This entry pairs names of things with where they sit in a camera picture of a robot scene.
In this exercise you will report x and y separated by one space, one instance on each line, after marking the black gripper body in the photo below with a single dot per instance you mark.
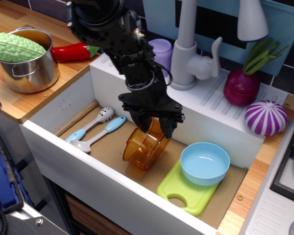
151 101

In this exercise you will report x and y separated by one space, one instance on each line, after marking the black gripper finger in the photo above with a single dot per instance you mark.
168 126
142 120

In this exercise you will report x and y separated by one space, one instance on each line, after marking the orange transparent plastic pot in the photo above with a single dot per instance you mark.
144 149

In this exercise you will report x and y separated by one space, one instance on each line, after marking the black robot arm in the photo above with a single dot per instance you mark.
110 25

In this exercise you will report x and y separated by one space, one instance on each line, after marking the stainless steel pot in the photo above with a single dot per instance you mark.
34 75

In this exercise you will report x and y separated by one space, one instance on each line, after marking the white blue slotted spoon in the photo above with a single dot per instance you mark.
103 116

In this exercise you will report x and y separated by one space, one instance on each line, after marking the grey toy faucet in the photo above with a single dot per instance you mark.
187 66

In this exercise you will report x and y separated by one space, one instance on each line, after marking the light blue plastic bowl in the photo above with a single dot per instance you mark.
204 163

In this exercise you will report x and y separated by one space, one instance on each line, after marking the lilac plastic cup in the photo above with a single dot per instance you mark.
163 54

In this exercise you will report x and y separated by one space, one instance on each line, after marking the lime green cutting board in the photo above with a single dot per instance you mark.
194 197

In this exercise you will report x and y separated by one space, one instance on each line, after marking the white blue ladle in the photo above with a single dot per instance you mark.
85 146

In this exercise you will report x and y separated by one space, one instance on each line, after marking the purple beet toy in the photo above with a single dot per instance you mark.
242 85

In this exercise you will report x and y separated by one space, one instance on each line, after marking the red chili pepper toy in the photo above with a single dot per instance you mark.
79 51

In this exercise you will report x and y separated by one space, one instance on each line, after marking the purple white striped onion toy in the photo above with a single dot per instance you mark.
266 118

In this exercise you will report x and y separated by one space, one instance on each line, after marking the white cone lamp shade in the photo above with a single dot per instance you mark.
252 23

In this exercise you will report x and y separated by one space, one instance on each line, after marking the light blue backboard panel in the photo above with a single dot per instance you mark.
206 20

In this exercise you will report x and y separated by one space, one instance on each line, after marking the white stove top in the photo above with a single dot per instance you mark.
270 213

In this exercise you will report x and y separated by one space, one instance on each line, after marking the black stove grate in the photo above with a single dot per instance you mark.
283 181

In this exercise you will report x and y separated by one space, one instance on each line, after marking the blue black clamp device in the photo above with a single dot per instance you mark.
12 192

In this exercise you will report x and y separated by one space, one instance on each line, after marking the green bitter melon toy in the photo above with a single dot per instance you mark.
16 49

